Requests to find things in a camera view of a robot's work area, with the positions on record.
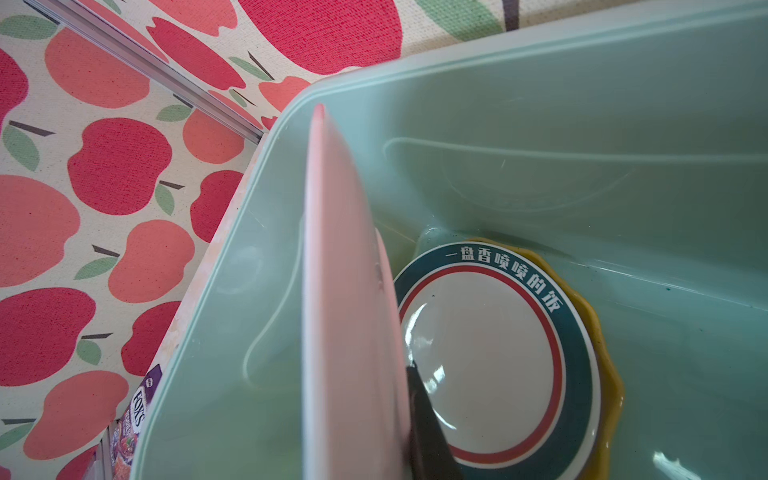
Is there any purple candy bag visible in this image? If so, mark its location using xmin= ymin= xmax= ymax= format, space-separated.
xmin=110 ymin=364 xmax=162 ymax=480

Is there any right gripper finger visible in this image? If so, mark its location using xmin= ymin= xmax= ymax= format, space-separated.
xmin=406 ymin=365 xmax=463 ymax=480

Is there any small green-rim plate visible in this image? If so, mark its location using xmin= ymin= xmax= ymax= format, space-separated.
xmin=302 ymin=104 xmax=410 ymax=479

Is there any large green-red rim plate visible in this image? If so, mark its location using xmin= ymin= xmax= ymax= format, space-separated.
xmin=395 ymin=241 xmax=601 ymax=479

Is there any green plastic bin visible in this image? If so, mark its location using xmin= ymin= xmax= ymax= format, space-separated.
xmin=131 ymin=1 xmax=767 ymax=479

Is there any yellow dotted plate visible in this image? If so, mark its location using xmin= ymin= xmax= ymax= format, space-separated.
xmin=471 ymin=237 xmax=625 ymax=480

